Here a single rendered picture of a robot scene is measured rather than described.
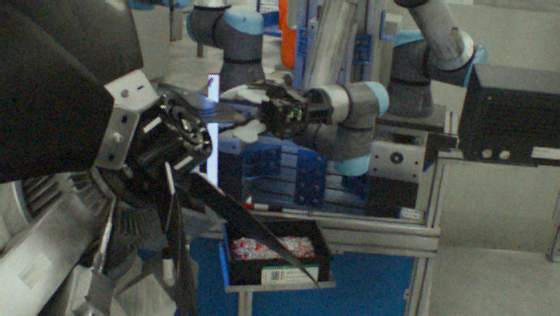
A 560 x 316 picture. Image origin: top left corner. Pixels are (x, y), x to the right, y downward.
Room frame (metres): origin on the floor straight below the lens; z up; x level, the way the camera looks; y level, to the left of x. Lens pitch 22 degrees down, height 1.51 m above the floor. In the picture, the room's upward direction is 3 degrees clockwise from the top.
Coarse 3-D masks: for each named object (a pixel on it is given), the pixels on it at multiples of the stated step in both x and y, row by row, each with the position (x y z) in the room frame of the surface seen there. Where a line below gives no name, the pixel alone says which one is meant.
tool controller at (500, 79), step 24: (480, 72) 1.23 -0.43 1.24; (504, 72) 1.24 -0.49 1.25; (528, 72) 1.24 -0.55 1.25; (552, 72) 1.25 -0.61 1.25; (480, 96) 1.18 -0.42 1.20; (504, 96) 1.17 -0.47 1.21; (528, 96) 1.17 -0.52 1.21; (552, 96) 1.16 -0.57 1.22; (480, 120) 1.19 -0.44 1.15; (504, 120) 1.18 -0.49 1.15; (528, 120) 1.18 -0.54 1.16; (552, 120) 1.17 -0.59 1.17; (480, 144) 1.20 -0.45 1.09; (504, 144) 1.20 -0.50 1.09; (528, 144) 1.19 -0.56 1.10; (552, 144) 1.18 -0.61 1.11
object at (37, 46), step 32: (0, 0) 0.65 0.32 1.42; (0, 32) 0.63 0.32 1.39; (32, 32) 0.67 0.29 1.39; (0, 64) 0.62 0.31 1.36; (32, 64) 0.65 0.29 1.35; (64, 64) 0.70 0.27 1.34; (0, 96) 0.60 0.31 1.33; (32, 96) 0.64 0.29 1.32; (64, 96) 0.68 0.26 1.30; (96, 96) 0.73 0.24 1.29; (0, 128) 0.59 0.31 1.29; (32, 128) 0.63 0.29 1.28; (64, 128) 0.68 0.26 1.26; (96, 128) 0.73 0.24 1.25; (0, 160) 0.58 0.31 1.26; (32, 160) 0.63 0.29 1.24; (64, 160) 0.68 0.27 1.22
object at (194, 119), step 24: (168, 96) 0.84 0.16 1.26; (144, 120) 0.80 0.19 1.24; (168, 120) 0.79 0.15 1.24; (192, 120) 0.86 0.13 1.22; (144, 144) 0.78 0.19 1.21; (168, 144) 0.78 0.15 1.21; (192, 144) 0.81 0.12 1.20; (120, 168) 0.79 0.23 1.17; (144, 168) 0.78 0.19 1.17; (192, 168) 0.81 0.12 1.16; (120, 192) 0.77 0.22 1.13; (144, 192) 0.80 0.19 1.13
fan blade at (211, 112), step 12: (168, 84) 1.18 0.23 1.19; (180, 96) 1.13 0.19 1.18; (192, 96) 1.15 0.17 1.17; (204, 96) 1.18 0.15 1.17; (204, 108) 1.06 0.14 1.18; (216, 108) 1.10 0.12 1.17; (228, 108) 1.17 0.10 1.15; (204, 120) 0.97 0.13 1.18; (216, 120) 1.00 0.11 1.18; (228, 120) 1.04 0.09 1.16; (240, 120) 1.09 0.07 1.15
